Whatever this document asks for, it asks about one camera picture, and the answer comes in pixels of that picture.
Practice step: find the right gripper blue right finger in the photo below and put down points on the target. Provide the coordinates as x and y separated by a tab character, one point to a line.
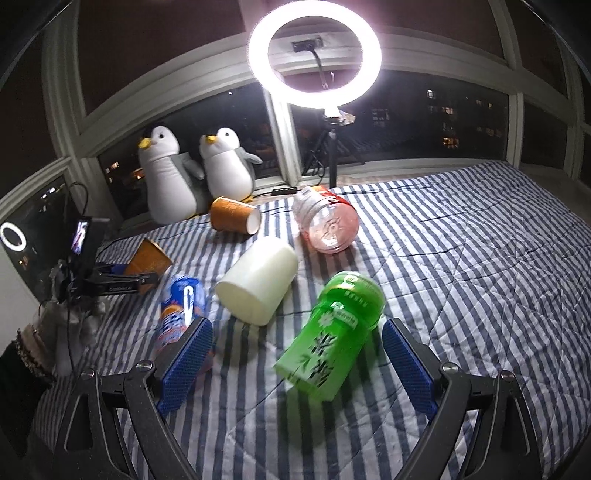
416	366

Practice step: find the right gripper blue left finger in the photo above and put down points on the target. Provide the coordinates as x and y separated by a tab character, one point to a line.
178	363

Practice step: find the brown paper cup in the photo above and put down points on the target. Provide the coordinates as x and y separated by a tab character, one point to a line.
149	258
229	215

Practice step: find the white cylindrical cup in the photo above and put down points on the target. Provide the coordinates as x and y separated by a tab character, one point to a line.
255	285

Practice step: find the left gloved hand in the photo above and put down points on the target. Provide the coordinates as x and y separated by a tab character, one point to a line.
68	327

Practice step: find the blue orange soda bottle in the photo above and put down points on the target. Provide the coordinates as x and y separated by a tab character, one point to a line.
182	302

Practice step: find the large plush penguin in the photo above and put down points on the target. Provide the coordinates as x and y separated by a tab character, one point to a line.
176	187

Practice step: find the striped blue white blanket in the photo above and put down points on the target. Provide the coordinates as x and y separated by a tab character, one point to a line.
486	267

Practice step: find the small plush penguin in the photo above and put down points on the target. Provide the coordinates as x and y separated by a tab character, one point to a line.
228	167

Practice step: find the black inline light controller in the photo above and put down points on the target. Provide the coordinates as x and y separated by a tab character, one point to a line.
284	191

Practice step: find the black light tripod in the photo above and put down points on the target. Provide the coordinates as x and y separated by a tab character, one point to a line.
322	159

